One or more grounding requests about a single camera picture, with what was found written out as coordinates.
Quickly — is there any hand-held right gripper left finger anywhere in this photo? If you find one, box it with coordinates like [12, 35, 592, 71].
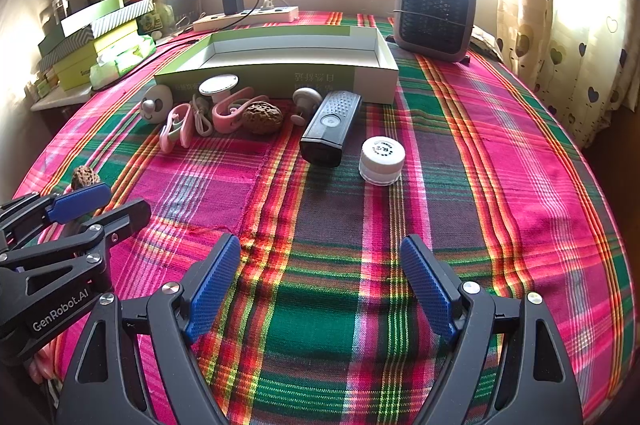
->
[55, 232, 242, 425]

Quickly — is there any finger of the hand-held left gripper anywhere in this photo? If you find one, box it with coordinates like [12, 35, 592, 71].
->
[0, 199, 152, 268]
[0, 183, 112, 253]

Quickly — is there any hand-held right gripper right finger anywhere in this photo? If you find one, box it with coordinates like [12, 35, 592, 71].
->
[400, 233, 585, 425]

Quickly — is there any brown walnut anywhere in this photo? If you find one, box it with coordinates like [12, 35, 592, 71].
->
[242, 102, 285, 134]
[71, 166, 102, 190]

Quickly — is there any pink green clip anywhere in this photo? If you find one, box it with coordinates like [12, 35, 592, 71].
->
[159, 103, 193, 152]

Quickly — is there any white panda face gadget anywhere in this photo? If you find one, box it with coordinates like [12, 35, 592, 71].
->
[140, 86, 174, 123]

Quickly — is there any white round jar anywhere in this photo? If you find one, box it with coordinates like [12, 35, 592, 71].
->
[358, 137, 406, 186]

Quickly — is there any round white lamp green base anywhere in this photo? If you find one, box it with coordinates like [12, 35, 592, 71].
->
[199, 75, 241, 103]

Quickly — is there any black doorbell unit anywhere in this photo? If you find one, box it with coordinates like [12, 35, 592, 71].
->
[300, 90, 362, 166]

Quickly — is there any white mushroom-shaped knob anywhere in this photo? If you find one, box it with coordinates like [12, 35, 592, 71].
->
[291, 87, 322, 126]

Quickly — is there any green white cardboard box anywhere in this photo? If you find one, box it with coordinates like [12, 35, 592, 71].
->
[154, 24, 400, 104]

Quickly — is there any plaid pink green blanket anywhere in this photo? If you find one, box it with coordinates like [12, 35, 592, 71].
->
[12, 10, 633, 425]

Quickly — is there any yellow-green box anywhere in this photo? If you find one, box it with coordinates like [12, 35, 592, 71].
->
[52, 32, 151, 88]

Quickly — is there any green tissue pack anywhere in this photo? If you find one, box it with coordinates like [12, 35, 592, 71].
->
[90, 36, 157, 84]

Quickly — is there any striped grey box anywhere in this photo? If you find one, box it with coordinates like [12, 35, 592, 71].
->
[39, 17, 141, 56]

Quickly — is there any green plastic bag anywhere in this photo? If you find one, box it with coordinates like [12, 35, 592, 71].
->
[137, 2, 174, 33]

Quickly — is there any white power strip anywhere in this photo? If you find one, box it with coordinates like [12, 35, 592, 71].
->
[192, 6, 299, 32]

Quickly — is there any grey fan heater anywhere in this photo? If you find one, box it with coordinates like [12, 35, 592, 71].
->
[393, 0, 477, 63]

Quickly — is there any heart print curtain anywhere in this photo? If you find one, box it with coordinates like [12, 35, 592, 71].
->
[500, 0, 640, 146]

